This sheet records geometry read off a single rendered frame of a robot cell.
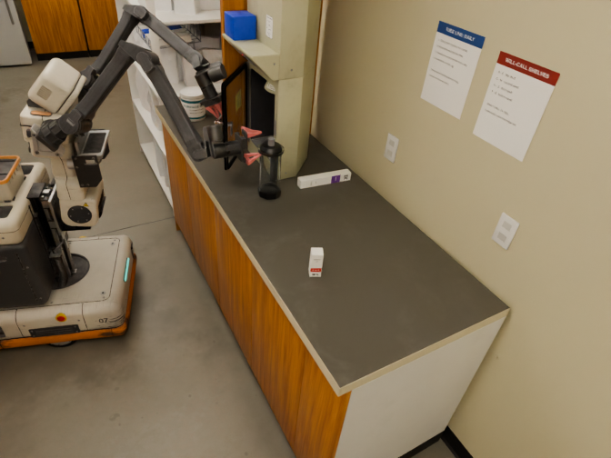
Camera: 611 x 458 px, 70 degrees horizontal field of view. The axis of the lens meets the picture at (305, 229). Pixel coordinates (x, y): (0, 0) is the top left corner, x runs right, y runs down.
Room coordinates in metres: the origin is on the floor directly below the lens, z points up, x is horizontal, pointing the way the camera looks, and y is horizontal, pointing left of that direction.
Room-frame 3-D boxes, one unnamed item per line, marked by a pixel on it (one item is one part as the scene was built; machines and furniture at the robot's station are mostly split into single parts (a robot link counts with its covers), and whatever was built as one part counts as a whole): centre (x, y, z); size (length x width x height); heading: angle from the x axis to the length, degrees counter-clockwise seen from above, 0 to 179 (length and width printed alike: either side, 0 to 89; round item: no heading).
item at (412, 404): (1.75, 0.10, 0.45); 2.05 x 0.67 x 0.90; 32
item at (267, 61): (1.83, 0.30, 1.46); 0.32 x 0.12 x 0.10; 32
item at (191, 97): (2.32, 0.69, 1.02); 0.13 x 0.13 x 0.15
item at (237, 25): (1.91, 0.35, 1.56); 0.10 x 0.10 x 0.09; 32
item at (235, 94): (1.83, 0.36, 1.19); 0.30 x 0.01 x 0.40; 172
